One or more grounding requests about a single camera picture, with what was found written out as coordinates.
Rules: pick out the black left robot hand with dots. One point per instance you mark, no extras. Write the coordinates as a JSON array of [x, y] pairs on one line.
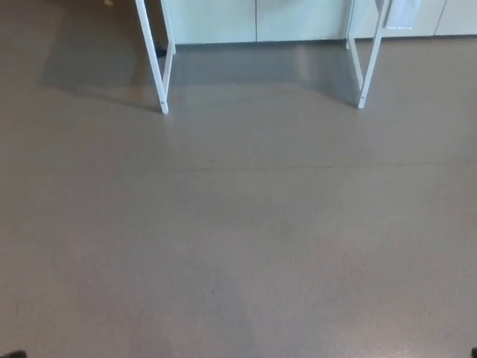
[[11, 355]]

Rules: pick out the small black floor object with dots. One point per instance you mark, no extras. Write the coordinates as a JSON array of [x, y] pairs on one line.
[[160, 50]]

